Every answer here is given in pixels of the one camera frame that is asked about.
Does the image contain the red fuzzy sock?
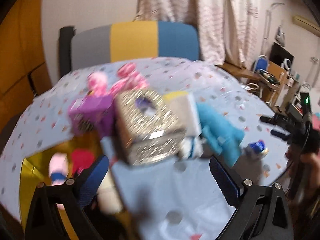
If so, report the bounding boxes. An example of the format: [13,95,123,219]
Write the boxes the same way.
[71,148,95,177]

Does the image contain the white teal striped sock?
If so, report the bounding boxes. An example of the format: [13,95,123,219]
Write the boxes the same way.
[178,137,203,159]

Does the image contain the blue plush toy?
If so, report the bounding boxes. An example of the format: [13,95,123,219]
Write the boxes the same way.
[196,102,245,168]

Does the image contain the cream sock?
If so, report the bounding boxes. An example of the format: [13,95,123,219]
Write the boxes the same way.
[97,170,123,215]

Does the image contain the white sponge block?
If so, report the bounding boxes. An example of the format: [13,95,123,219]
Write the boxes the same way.
[163,91,201,137]

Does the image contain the wooden side table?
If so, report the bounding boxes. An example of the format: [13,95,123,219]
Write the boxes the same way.
[218,62,288,107]

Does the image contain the small blue white packet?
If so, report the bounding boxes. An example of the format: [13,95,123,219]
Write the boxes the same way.
[244,140,268,159]

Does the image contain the purple cardboard box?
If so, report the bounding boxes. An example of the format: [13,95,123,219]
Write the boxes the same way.
[68,95,115,138]

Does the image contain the pink patterned curtain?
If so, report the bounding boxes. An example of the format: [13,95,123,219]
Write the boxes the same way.
[135,0,260,69]

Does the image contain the pink spotted plush toy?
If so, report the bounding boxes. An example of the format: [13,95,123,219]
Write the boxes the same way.
[86,62,149,98]

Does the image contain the orange wooden cabinet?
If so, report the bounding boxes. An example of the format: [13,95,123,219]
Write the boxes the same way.
[0,0,53,133]

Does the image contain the patterned white tablecloth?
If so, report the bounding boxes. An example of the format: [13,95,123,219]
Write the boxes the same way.
[1,57,287,239]

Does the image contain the ornate silver tissue box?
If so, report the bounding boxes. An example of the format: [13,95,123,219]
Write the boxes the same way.
[114,89,186,166]

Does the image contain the gold metal tray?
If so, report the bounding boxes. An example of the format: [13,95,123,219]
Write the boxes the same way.
[19,137,136,240]

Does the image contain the grey yellow blue chair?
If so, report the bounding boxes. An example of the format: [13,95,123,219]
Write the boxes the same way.
[71,21,200,70]

